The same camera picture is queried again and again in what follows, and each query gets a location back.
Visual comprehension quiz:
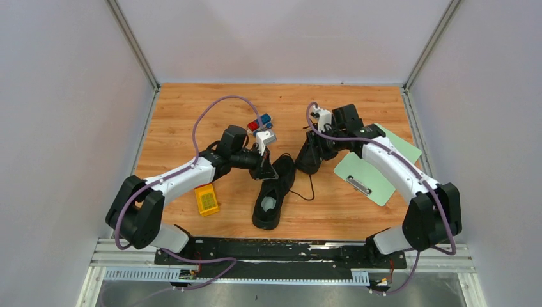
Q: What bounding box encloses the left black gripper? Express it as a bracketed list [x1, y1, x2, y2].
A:
[231, 144, 279, 181]

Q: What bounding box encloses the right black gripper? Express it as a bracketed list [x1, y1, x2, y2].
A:
[302, 127, 345, 165]

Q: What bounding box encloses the black sneaker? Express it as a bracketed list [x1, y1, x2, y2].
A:
[295, 139, 327, 175]
[252, 153, 296, 230]

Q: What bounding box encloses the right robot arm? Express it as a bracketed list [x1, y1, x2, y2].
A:
[296, 102, 462, 267]

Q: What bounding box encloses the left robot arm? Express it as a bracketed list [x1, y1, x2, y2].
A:
[105, 125, 278, 264]

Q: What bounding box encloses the green clipboard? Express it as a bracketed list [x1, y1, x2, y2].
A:
[334, 123, 422, 207]

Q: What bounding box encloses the toy brick car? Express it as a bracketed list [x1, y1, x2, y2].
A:
[247, 113, 274, 135]

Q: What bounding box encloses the yellow toy block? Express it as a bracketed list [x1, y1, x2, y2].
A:
[194, 184, 220, 217]

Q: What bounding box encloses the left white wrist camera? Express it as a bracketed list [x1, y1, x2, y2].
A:
[256, 129, 277, 156]

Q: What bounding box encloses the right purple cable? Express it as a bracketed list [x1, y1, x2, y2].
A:
[306, 101, 457, 256]

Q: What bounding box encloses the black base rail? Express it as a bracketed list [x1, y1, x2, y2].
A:
[180, 237, 407, 279]

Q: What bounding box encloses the white cable duct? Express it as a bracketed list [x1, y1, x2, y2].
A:
[102, 267, 370, 286]

